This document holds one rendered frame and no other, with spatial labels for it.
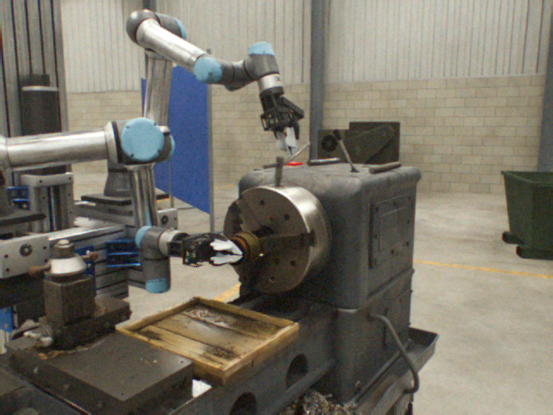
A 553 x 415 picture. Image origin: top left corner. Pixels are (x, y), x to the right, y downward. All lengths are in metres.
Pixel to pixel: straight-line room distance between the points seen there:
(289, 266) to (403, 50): 10.34
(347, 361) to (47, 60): 1.38
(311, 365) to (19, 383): 0.76
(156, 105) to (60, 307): 1.00
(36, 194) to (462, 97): 10.14
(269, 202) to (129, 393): 0.69
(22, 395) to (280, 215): 0.74
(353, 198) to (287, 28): 11.15
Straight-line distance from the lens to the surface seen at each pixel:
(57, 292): 1.04
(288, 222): 1.34
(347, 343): 1.54
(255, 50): 1.54
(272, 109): 1.47
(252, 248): 1.29
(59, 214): 1.77
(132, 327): 1.32
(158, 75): 1.84
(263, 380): 1.26
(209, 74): 1.47
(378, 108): 11.45
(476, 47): 11.35
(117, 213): 1.78
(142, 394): 0.89
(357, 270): 1.46
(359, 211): 1.42
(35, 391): 1.08
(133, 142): 1.33
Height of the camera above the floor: 1.41
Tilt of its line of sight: 10 degrees down
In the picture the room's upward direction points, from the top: straight up
